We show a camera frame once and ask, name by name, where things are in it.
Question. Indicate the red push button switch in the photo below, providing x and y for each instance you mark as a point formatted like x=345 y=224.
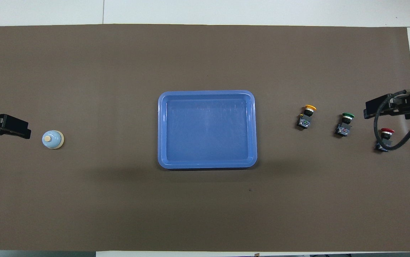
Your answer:
x=386 y=132

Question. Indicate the green push button switch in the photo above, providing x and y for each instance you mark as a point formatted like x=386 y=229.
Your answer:
x=343 y=129

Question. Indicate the blue plastic tray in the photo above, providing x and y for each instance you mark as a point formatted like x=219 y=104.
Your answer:
x=206 y=130

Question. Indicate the yellow push button switch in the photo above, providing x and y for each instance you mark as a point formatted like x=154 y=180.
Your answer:
x=304 y=122

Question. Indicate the light blue call bell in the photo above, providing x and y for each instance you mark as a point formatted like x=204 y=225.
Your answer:
x=52 y=139

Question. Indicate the brown table mat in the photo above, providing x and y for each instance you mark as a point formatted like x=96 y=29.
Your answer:
x=119 y=207

